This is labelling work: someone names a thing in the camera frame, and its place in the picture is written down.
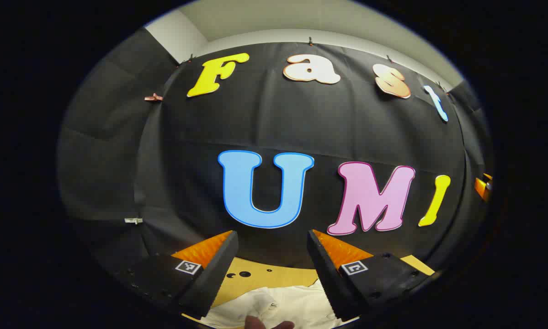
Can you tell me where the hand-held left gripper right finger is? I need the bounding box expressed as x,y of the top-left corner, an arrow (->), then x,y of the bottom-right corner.
307,229 -> 435,322

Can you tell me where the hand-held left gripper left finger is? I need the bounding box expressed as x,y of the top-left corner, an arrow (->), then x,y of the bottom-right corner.
116,230 -> 239,319

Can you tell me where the white sweatshirt garment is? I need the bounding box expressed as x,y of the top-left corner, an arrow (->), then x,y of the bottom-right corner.
201,280 -> 347,329

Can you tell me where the black backdrop cloth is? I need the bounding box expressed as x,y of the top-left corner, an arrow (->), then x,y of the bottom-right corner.
57,27 -> 494,293

